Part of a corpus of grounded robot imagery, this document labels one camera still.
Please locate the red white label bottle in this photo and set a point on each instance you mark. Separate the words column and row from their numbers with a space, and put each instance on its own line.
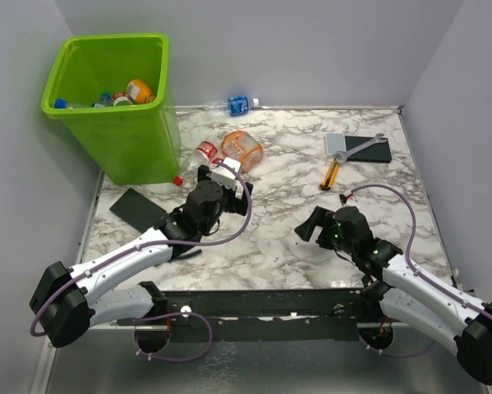
column 121, row 98

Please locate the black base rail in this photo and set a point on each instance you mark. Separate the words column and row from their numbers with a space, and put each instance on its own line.
column 268, row 315

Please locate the red label clear bottle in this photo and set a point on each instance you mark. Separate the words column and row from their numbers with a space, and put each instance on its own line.
column 203, row 154

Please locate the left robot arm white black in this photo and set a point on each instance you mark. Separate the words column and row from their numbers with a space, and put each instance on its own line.
column 69, row 300

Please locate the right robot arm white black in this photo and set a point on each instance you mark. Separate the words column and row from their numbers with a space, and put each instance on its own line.
column 457, row 320

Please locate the orange juice bottle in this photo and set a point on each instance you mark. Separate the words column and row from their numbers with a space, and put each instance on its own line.
column 140, row 92

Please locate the green plastic bin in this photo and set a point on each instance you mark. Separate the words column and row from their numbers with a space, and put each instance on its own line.
column 134, row 144

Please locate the grey rectangular plate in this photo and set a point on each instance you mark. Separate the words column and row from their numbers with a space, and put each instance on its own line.
column 335, row 142

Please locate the yellow black utility knife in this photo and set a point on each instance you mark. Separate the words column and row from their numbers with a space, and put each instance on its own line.
column 330, row 176

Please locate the black foam block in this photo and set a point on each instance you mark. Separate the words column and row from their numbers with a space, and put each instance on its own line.
column 377, row 153
column 137, row 211

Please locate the crushed orange label bottle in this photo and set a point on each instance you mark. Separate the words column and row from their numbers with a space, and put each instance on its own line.
column 243, row 147

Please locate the blue label bottle front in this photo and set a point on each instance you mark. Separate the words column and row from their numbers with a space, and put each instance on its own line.
column 105, row 100

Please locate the silver wrench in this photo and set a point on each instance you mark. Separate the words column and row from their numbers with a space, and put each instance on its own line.
column 342, row 157

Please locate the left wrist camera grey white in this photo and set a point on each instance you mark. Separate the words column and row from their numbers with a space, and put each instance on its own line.
column 224, row 172

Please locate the black foam block left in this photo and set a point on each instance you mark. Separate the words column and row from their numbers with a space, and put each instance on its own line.
column 137, row 211

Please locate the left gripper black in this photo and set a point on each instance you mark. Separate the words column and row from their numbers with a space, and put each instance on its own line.
column 238, row 205

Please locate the blue handled pliers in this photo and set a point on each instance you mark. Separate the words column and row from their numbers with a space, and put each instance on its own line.
column 190, row 255

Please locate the blue label bottle by wall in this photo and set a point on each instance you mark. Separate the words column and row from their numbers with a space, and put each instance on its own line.
column 232, row 107

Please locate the pepsi bottle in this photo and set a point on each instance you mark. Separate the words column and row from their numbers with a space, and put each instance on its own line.
column 61, row 103

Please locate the blue label bottle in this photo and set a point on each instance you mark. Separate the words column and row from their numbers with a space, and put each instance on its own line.
column 105, row 100
column 232, row 107

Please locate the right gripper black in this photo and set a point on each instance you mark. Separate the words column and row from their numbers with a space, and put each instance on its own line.
column 319, row 216

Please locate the black foam block right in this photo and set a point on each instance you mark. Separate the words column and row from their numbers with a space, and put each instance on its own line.
column 377, row 153

